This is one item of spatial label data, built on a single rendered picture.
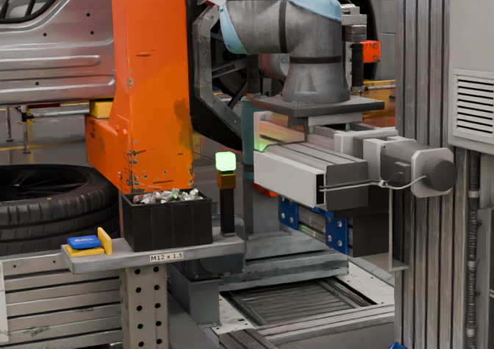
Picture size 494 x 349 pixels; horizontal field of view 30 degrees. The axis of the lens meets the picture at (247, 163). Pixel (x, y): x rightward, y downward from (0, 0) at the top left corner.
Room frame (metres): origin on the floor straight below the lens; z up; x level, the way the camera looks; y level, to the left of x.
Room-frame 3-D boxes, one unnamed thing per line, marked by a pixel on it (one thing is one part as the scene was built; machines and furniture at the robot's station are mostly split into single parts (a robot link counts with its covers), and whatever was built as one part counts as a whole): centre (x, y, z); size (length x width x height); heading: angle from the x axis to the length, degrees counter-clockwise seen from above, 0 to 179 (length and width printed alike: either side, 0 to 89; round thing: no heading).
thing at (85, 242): (2.16, 0.40, 0.47); 0.07 x 0.07 x 0.02; 20
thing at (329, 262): (3.13, -0.05, 0.13); 0.50 x 0.36 x 0.10; 110
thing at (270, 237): (3.13, -0.05, 0.32); 0.40 x 0.30 x 0.28; 110
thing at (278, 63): (2.90, -0.13, 0.85); 0.21 x 0.14 x 0.14; 20
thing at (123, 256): (2.22, 0.24, 0.44); 0.43 x 0.17 x 0.03; 110
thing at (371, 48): (3.08, -0.40, 0.85); 0.09 x 0.08 x 0.07; 110
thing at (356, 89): (2.81, -0.34, 0.83); 0.04 x 0.04 x 0.16
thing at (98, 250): (2.16, 0.40, 0.46); 0.08 x 0.08 x 0.01; 20
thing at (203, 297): (2.78, 0.15, 0.26); 0.42 x 0.18 x 0.35; 20
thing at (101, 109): (2.92, 0.42, 0.71); 0.14 x 0.14 x 0.05; 20
